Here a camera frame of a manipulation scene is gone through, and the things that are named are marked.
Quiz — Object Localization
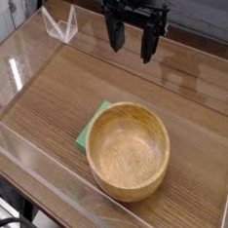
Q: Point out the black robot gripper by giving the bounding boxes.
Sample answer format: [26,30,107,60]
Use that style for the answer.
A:
[102,0,170,63]

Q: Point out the brown wooden bowl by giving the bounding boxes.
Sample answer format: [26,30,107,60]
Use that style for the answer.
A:
[85,101,171,203]

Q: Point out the green rectangular block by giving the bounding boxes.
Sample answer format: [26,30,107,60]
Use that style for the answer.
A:
[72,99,117,156]

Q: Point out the clear acrylic tray enclosure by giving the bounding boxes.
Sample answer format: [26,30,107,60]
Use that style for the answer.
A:
[0,3,228,228]

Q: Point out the black metal table frame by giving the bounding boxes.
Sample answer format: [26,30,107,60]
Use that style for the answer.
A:
[0,174,62,228]

